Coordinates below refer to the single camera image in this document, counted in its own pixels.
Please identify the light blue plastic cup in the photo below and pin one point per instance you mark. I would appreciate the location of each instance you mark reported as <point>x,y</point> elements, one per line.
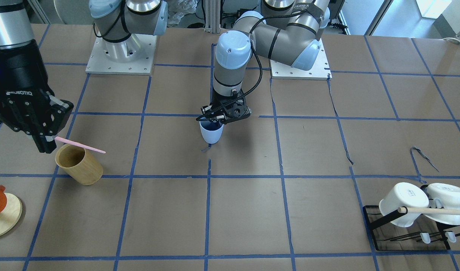
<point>211,131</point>

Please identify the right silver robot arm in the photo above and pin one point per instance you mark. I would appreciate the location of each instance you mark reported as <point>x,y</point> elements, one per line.
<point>125,32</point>

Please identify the wooden rack rod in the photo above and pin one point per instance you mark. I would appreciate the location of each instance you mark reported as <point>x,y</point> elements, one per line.
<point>413,210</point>

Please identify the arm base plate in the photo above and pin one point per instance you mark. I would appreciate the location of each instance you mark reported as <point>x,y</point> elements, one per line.
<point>320,71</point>
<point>134,56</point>

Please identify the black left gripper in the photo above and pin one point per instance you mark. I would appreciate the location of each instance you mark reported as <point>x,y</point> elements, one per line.
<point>207,110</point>

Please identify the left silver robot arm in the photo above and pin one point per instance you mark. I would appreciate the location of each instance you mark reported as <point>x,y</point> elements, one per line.
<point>286,31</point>

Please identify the pink chopstick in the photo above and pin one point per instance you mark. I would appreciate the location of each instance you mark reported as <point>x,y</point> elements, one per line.
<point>74,143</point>

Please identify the bamboo cylindrical holder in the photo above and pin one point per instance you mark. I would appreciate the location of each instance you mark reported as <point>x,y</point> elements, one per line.
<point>79,163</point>

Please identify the black wire cup rack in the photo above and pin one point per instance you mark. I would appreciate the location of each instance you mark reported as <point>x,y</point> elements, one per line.
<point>408,232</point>

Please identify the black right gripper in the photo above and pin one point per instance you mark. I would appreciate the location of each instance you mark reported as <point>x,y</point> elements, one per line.
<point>17,77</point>

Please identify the white mug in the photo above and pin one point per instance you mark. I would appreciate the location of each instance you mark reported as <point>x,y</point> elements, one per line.
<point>403,195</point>
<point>446,196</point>

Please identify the aluminium frame post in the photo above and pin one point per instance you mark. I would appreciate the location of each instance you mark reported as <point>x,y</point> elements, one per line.
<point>212,16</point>

